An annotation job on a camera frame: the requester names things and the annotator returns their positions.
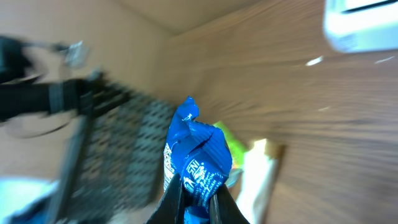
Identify grey plastic basket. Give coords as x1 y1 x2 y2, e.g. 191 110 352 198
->
46 83 176 223

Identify blue snack packet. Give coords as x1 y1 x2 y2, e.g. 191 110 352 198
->
164 96 232 223

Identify green snack packet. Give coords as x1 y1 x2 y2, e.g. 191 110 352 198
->
214 121 246 169

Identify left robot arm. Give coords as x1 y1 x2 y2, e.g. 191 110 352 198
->
1 36 130 122

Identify white tube gold cap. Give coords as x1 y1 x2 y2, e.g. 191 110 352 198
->
236 139 284 223

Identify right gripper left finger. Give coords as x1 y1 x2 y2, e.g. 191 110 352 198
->
146 174 185 224

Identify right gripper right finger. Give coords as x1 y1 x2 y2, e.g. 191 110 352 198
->
210 185 249 224

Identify white barcode scanner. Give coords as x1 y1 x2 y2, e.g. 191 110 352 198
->
323 0 397 54

